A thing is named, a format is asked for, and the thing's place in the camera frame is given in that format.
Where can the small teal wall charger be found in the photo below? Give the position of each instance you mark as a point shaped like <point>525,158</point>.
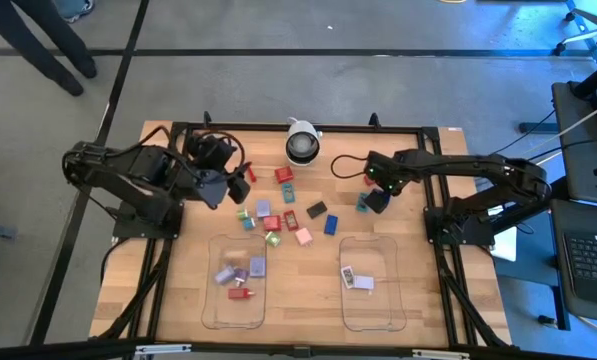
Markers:
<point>248,224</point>

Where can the white paper sheet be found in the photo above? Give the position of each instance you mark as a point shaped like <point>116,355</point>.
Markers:
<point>505,245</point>

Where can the white cylindrical cup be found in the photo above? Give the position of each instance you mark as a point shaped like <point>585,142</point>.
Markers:
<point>303,145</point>

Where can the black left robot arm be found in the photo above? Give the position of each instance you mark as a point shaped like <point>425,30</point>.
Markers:
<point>128,170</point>

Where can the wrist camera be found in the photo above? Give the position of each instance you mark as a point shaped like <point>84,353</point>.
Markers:
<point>210,152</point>
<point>383,157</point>

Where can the person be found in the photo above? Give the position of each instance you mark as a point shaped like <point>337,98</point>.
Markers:
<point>75,7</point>
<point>28,40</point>

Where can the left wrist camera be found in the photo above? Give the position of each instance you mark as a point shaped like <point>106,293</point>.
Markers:
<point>210,152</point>

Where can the black rectangular box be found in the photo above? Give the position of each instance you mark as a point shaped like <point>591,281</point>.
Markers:
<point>316,210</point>

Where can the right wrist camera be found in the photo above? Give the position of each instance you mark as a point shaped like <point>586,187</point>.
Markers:
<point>383,157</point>

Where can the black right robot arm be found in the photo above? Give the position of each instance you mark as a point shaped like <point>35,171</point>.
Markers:
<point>478,165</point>

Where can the pink USB wall charger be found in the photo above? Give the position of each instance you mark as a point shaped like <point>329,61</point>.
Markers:
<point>303,236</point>

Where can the black table frame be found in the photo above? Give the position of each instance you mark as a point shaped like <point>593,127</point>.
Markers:
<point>353,128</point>

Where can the teal printed card box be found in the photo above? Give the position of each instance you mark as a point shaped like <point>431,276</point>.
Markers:
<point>288,193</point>

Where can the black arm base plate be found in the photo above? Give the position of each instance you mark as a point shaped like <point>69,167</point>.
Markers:
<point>128,227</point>
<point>438,235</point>

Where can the rolling stand base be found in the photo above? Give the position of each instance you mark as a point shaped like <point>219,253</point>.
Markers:
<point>585,30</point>

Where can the small purple wall charger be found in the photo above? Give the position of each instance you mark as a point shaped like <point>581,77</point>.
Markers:
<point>241,275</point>

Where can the clear plastic bin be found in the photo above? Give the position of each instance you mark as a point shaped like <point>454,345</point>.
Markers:
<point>228,315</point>
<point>373,315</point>

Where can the thin red item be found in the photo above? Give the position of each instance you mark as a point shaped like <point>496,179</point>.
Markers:
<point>252,175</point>

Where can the black laptop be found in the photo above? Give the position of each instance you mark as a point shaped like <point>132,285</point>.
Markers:
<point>593,260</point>

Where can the dark gray desk top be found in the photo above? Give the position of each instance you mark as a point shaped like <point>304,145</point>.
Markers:
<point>578,150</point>

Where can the red printed card box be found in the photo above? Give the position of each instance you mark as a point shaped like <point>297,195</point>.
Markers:
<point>367,181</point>
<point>291,220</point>

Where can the white printed card box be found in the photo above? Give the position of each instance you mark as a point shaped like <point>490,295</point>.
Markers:
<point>347,276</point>

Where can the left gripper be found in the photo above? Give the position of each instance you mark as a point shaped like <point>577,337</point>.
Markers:
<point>212,187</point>

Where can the lavender multiport USB charger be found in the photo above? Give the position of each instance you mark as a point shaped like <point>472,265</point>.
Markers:
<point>257,267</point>

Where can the black pole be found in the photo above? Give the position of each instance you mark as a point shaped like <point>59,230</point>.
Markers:
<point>595,77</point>

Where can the lavender wall charger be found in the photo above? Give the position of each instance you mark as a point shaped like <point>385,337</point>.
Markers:
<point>263,208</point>
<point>224,275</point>

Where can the small green wall charger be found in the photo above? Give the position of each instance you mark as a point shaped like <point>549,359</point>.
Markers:
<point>242,214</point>

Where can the plain teal box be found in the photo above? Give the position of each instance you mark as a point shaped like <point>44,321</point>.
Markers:
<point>361,204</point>

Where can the black bottom crossbeam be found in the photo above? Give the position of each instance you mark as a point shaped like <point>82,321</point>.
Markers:
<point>78,350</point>

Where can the black stand leg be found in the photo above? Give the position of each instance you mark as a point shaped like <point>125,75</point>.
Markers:
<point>558,300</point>

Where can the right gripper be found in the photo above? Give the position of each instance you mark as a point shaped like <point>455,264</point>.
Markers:
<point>385,180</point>

